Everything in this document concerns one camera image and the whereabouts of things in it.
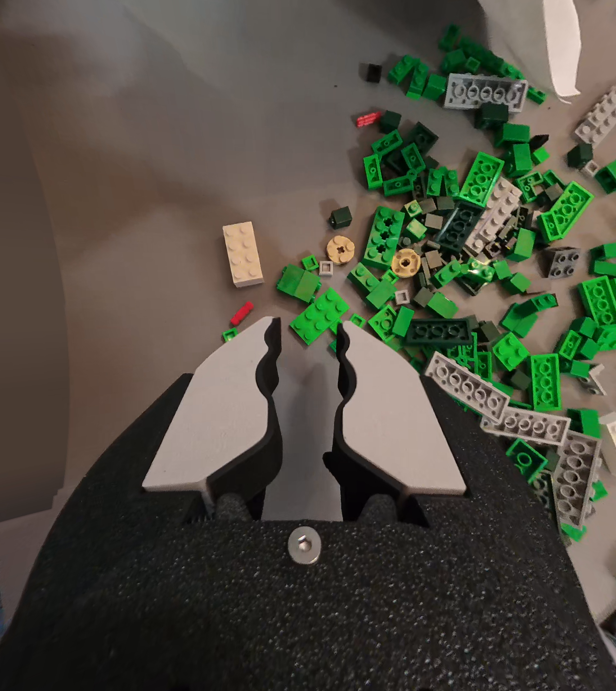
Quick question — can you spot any light grey long brick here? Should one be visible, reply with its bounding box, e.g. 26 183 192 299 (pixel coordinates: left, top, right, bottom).
574 74 616 146

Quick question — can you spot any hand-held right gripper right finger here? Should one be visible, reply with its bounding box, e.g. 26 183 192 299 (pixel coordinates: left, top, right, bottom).
334 320 469 496

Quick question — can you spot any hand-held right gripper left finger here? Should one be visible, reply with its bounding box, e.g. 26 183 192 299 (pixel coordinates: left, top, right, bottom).
141 316 285 494

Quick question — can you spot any white printed paper bag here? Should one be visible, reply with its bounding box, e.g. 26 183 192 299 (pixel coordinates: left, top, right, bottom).
475 0 583 104

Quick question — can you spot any pile of mixed toy bricks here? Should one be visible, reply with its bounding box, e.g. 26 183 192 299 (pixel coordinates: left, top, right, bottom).
221 24 616 541

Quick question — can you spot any tan round plate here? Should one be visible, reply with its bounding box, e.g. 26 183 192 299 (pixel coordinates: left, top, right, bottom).
391 248 422 279
325 235 356 266

